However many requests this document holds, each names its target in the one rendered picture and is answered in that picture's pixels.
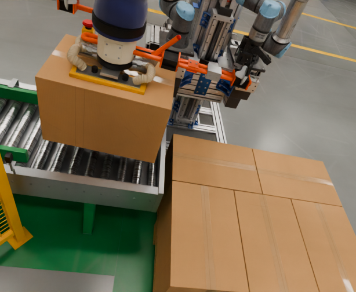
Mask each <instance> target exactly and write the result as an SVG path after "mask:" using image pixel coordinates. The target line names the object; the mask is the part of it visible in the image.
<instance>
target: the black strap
mask: <svg viewBox="0 0 356 292"><path fill-rule="evenodd" d="M92 23H93V25H94V26H95V27H96V28H97V29H98V30H100V31H101V32H103V33H105V34H107V35H110V36H112V37H117V38H123V39H133V38H138V37H140V36H142V35H143V34H144V33H145V30H146V24H147V21H146V22H145V23H144V25H143V26H142V27H140V28H136V29H128V28H121V27H117V26H115V25H112V24H108V23H106V22H105V21H103V20H100V19H99V18H98V17H96V15H95V13H94V11H93V10H92Z"/></svg>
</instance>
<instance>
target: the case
mask: <svg viewBox="0 0 356 292"><path fill-rule="evenodd" d="M76 38H77V37H76V36H72V35H68V34H66V35H65V36H64V38H63V39H62V40H61V41H60V43H59V44H58V46H57V47H56V48H55V50H54V51H53V52H52V54H51V55H50V56H49V58H48V59H47V60H46V62H45V63H44V65H43V66H42V67H41V69H40V70H39V71H38V73H37V74H36V76H35V83H36V88H37V97H38V106H39V115H40V120H41V129H42V138H43V140H48V141H53V142H57V143H62V144H67V145H72V146H76V147H81V148H86V149H91V150H94V151H99V152H105V153H108V154H113V155H118V156H123V157H127V158H132V159H137V160H142V161H145V162H150V163H155V160H156V157H157V154H158V151H159V147H160V145H161V141H162V138H163V136H164V132H165V129H166V125H167V123H168V120H169V116H170V113H171V110H172V102H173V93H174V88H175V79H176V72H174V71H170V70H166V69H163V68H160V67H159V65H160V62H159V61H158V63H157V65H156V66H155V77H154V79H153V80H152V81H151V82H149V83H147V85H146V89H145V93H144V95H142V94H137V93H133V92H129V91H126V90H121V89H117V88H114V87H109V86H105V85H101V84H98V83H94V82H89V81H85V80H82V79H78V78H73V77H70V76H69V72H70V71H71V69H72V67H73V66H74V65H73V64H71V63H70V62H69V61H68V60H67V52H68V50H69V48H70V47H71V46H72V45H73V44H75V40H76ZM77 57H79V58H80V59H82V60H83V61H84V62H85V63H86V64H87V65H91V66H93V65H96V66H97V67H98V68H102V67H103V66H102V65H101V64H100V63H99V62H98V61H97V60H96V59H91V58H89V57H85V56H81V55H77ZM120 74H128V75H129V76H133V77H135V76H137V75H142V74H143V75H144V74H146V73H145V72H141V71H137V70H133V69H130V68H129V69H127V70H123V71H121V72H120Z"/></svg>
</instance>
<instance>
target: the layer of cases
mask: <svg viewBox="0 0 356 292"><path fill-rule="evenodd" d="M154 292H356V235H355V233H354V231H353V228H352V226H351V224H350V222H349V220H348V217H347V215H346V212H345V211H344V208H343V207H342V203H341V201H340V199H339V197H338V195H337V192H336V190H335V188H334V186H333V184H332V181H331V179H330V177H329V174H328V172H327V170H326V167H325V165H324V163H323V162H322V161H318V160H312V159H306V158H301V157H296V156H290V155H285V154H279V153H275V152H269V151H263V150H259V149H253V148H252V149H251V148H247V147H242V146H237V145H232V144H226V143H220V142H216V141H210V140H204V139H200V138H194V137H189V136H182V135H179V134H173V136H172V138H171V141H170V144H169V147H168V150H167V152H166V155H165V178H164V195H163V197H162V199H161V202H160V204H159V214H158V235H157V257H156V268H155V290H154Z"/></svg>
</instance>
